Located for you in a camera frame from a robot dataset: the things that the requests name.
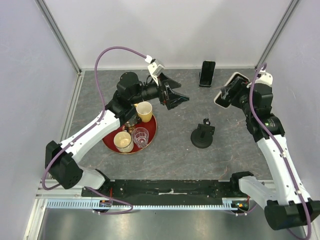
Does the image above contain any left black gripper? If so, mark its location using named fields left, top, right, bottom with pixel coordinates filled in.
left=131, top=73, right=190, bottom=110

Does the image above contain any blue-edged black phone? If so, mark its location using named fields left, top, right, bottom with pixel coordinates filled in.
left=200, top=60, right=216, bottom=75

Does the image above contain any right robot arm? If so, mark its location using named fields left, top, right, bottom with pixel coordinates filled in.
left=214, top=72, right=320, bottom=230

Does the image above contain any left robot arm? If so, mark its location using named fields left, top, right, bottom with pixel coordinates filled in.
left=42, top=72, right=190, bottom=197

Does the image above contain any yellow mug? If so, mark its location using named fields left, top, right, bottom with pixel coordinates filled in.
left=135, top=101, right=153, bottom=123

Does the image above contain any red round tray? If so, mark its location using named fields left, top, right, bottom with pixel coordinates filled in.
left=102, top=114, right=157, bottom=155

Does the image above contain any clear drinking glass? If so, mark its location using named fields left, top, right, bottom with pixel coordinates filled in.
left=131, top=127, right=149, bottom=149

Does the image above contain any cream cup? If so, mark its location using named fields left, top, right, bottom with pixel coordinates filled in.
left=113, top=131, right=134, bottom=154

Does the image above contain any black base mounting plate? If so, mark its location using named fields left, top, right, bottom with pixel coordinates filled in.
left=97, top=179, right=248, bottom=206

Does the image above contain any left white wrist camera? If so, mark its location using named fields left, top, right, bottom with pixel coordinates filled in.
left=144, top=55, right=165, bottom=85

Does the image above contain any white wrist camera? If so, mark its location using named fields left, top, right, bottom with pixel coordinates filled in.
left=255, top=70, right=273, bottom=87
left=144, top=55, right=165, bottom=85

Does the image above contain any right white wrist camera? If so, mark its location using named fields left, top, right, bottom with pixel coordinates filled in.
left=255, top=70, right=273, bottom=87

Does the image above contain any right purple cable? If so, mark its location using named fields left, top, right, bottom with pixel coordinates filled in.
left=229, top=62, right=313, bottom=239

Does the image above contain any light blue cable duct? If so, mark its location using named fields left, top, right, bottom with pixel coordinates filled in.
left=46, top=199, right=239, bottom=211

